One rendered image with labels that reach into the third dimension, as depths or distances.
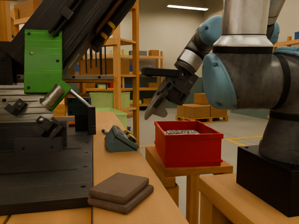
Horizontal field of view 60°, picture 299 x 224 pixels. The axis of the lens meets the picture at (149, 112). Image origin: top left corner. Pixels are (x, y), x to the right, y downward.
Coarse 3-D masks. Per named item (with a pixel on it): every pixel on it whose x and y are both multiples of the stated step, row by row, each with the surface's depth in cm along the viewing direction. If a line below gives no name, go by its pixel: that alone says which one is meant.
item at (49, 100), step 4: (56, 84) 79; (56, 88) 79; (60, 88) 79; (52, 92) 79; (56, 92) 79; (60, 92) 80; (64, 92) 81; (44, 96) 79; (48, 96) 78; (52, 96) 79; (56, 96) 79; (40, 100) 78; (44, 100) 78; (48, 100) 78; (52, 100) 79; (44, 104) 77; (48, 104) 78; (52, 104) 80; (48, 108) 79
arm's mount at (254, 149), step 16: (240, 160) 64; (256, 160) 58; (272, 160) 54; (240, 176) 64; (256, 176) 58; (272, 176) 53; (288, 176) 49; (256, 192) 58; (272, 192) 53; (288, 192) 49; (288, 208) 49
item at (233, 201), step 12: (204, 180) 67; (216, 180) 67; (228, 180) 67; (204, 192) 67; (216, 192) 61; (228, 192) 60; (240, 192) 60; (216, 204) 61; (228, 204) 56; (240, 204) 54; (252, 204) 54; (264, 204) 54; (228, 216) 56; (240, 216) 51; (252, 216) 49; (264, 216) 49; (276, 216) 49
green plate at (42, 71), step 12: (24, 36) 83; (36, 36) 84; (48, 36) 84; (60, 36) 85; (24, 48) 82; (36, 48) 83; (48, 48) 84; (60, 48) 85; (24, 60) 82; (36, 60) 83; (48, 60) 83; (60, 60) 84; (24, 72) 81; (36, 72) 82; (48, 72) 83; (60, 72) 84; (24, 84) 81; (36, 84) 82; (48, 84) 82
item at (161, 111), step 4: (164, 100) 81; (152, 104) 81; (160, 104) 81; (164, 104) 81; (152, 108) 80; (156, 108) 80; (160, 108) 81; (164, 108) 82; (148, 112) 81; (152, 112) 81; (156, 112) 81; (160, 112) 82; (164, 112) 82; (148, 116) 81; (160, 116) 82; (164, 116) 82
